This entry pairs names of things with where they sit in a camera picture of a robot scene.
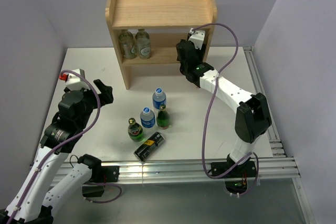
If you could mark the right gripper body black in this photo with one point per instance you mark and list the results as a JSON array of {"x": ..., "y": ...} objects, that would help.
[{"x": 201, "y": 53}]

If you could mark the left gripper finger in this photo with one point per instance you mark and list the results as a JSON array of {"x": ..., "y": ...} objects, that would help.
[
  {"x": 105, "y": 96},
  {"x": 99, "y": 84}
]

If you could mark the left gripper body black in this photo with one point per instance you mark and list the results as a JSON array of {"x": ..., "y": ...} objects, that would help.
[{"x": 92, "y": 102}]

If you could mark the dark beverage can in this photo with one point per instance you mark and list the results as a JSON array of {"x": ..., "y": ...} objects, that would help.
[{"x": 149, "y": 146}]

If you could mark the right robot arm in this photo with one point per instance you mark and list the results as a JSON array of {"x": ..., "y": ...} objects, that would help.
[{"x": 252, "y": 111}]

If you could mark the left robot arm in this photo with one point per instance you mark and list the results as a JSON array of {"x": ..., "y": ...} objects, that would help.
[{"x": 36, "y": 202}]

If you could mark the wooden two-tier shelf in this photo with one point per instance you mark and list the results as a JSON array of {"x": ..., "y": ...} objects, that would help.
[{"x": 167, "y": 21}]

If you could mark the clear glass bottle right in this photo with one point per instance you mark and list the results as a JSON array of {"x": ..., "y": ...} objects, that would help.
[{"x": 143, "y": 44}]

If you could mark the clear glass bottle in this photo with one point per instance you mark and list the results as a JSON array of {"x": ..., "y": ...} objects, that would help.
[
  {"x": 127, "y": 44},
  {"x": 143, "y": 44}
]

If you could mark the green glass bottle front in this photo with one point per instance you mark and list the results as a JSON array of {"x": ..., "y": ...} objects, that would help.
[{"x": 135, "y": 130}]

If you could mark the green glass bottle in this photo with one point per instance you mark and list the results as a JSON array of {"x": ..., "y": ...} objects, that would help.
[
  {"x": 163, "y": 118},
  {"x": 135, "y": 130}
]

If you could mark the water bottle blue label front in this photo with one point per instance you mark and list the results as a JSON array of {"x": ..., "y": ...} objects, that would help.
[{"x": 147, "y": 117}]

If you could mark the water bottle blue label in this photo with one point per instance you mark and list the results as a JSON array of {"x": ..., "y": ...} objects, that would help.
[
  {"x": 147, "y": 117},
  {"x": 158, "y": 98}
]

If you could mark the water bottle blue label rear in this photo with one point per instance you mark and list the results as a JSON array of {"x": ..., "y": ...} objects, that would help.
[{"x": 158, "y": 98}]

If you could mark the clear glass bottle left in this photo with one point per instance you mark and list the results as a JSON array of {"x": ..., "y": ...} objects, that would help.
[{"x": 127, "y": 44}]

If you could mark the green glass bottle rear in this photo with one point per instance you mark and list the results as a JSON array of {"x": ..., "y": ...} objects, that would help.
[{"x": 163, "y": 118}]

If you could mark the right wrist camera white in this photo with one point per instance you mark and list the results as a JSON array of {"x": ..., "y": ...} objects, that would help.
[{"x": 197, "y": 37}]

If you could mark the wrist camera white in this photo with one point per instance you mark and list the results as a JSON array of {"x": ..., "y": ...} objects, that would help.
[
  {"x": 197, "y": 37},
  {"x": 72, "y": 82}
]

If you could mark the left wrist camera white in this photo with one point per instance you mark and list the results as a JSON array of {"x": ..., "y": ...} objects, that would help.
[{"x": 72, "y": 82}]

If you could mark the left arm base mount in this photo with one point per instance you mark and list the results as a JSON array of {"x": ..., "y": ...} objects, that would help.
[{"x": 108, "y": 174}]

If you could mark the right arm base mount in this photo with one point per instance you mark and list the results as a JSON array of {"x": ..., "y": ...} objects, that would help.
[{"x": 240, "y": 180}]

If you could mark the aluminium front rail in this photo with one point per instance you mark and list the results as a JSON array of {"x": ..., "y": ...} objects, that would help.
[{"x": 190, "y": 171}]

